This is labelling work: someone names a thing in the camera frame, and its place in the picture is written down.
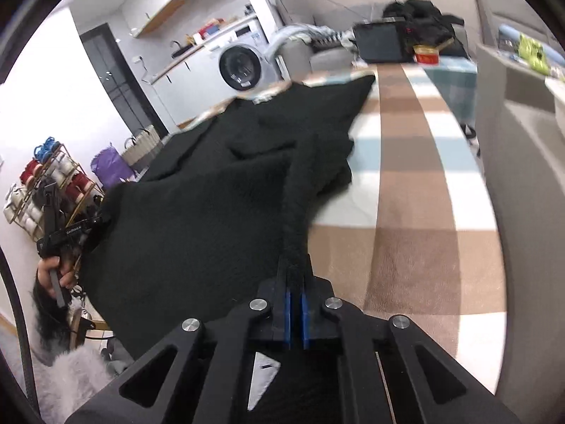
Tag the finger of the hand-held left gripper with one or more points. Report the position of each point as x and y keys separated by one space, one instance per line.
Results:
x=96 y=228

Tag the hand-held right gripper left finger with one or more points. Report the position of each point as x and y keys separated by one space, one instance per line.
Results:
x=288 y=318

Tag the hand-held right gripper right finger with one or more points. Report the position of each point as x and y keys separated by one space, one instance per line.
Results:
x=305 y=318

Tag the black knit sweater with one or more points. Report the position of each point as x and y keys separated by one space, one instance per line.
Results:
x=198 y=194

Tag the person's left hand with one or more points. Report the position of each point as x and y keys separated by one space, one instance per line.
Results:
x=66 y=279

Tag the rack of yarn spools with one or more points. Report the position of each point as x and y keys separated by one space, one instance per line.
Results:
x=57 y=172

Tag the purple bag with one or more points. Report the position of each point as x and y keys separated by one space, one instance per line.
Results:
x=108 y=165

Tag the woven laundry basket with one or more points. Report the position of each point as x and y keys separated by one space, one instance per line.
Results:
x=141 y=150

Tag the checkered tablecloth table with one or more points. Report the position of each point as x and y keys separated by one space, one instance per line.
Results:
x=397 y=229

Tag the black framed glass door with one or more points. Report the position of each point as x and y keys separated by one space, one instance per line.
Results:
x=119 y=79

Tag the white kitchen cabinets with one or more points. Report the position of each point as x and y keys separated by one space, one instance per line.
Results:
x=194 y=92

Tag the black faucet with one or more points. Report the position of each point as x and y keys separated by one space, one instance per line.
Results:
x=176 y=46

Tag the white washing machine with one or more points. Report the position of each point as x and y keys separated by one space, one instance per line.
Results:
x=240 y=66

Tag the red basket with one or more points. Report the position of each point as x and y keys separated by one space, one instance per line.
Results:
x=207 y=27

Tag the grey sofa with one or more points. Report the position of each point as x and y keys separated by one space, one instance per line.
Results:
x=324 y=59

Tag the grey upholstered bed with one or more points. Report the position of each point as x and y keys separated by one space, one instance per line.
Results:
x=521 y=163

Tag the light blue cloth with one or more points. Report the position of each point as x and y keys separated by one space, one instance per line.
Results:
x=289 y=34

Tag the houndstooth pillow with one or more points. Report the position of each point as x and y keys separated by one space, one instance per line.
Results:
x=329 y=40

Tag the black cooker pot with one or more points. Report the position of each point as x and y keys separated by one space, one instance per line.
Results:
x=382 y=42

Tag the red bowl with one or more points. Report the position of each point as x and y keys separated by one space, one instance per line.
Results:
x=427 y=58

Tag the white grey jacket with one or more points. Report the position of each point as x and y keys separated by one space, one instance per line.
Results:
x=326 y=31

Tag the blue pillow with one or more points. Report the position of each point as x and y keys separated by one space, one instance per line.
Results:
x=510 y=37

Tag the green plush toy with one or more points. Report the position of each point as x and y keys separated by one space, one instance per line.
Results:
x=532 y=51

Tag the white wall cabinet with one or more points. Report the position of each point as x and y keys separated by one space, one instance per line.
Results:
x=150 y=4

